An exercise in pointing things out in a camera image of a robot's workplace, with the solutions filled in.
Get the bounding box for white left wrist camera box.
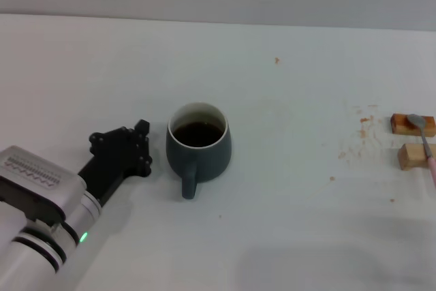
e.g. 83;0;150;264
0;145;87;231

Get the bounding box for orange stained wooden block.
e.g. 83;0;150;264
390;112;436;138

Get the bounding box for dark coffee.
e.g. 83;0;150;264
171;121;225;149

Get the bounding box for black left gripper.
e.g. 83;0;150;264
77;119;153;207

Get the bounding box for pink handled metal spoon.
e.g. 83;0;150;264
405;113;436;189

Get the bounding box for pale wooden block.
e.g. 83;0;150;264
397;143;436;171

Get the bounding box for grey ceramic cup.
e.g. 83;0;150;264
166;102;233;200

